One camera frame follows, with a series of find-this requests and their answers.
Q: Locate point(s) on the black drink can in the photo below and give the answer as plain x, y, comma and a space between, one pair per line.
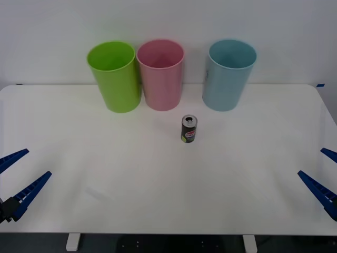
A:
189, 131

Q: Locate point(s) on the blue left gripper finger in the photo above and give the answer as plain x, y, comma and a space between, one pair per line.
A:
30, 190
11, 159

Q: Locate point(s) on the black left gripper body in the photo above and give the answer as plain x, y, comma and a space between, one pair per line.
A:
2, 212

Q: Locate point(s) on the green plastic bin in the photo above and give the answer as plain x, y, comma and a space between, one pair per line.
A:
118, 87

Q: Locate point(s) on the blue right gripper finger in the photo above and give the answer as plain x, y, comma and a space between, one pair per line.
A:
319, 190
330, 154

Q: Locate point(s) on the white table leg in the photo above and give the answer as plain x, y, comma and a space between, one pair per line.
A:
72, 242
249, 243

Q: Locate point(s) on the pink plastic bin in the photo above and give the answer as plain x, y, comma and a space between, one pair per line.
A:
163, 87

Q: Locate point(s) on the pale blue plastic bin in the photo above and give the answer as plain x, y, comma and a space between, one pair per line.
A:
223, 87

